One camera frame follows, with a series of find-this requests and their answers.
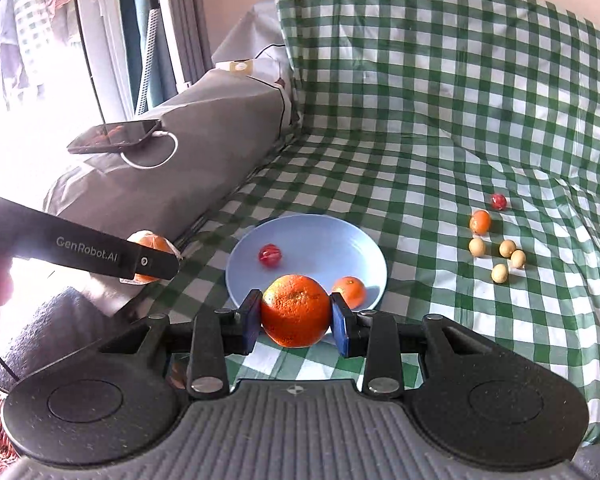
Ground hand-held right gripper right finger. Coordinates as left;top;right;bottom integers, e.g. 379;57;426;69
329;291;516;400

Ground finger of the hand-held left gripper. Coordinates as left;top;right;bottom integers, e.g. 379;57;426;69
130;242;181;282

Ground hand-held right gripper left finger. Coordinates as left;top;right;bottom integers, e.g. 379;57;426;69
87;289;265;401

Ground plastic-wrapped orange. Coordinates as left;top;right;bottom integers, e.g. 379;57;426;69
121;230;182;285

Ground large orange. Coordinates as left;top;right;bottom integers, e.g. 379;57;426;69
260;274;333;347

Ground light blue plate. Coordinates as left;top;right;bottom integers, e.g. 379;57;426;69
225;213;388;313

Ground black smartphone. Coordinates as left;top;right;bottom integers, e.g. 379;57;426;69
67;119;163;156

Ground grey cushion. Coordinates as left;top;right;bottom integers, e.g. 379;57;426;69
42;67;301;318

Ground hanging clothes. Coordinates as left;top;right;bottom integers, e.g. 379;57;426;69
0;0;77;107

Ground teal curtain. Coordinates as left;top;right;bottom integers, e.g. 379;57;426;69
129;0;167;112

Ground green checked cloth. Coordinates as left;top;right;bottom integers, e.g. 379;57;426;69
150;0;600;448

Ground white printed pillow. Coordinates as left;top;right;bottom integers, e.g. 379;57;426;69
212;0;295;92

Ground grey pleated curtain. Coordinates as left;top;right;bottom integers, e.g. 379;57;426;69
164;0;212;88

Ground white charging cable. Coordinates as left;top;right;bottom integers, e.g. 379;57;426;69
120;130;179;169

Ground thin black cable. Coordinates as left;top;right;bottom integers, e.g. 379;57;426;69
0;342;19;382

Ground long black cable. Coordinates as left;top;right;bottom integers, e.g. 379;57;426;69
76;0;107;122

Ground white window frame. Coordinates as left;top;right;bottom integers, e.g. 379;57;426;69
75;0;216;117

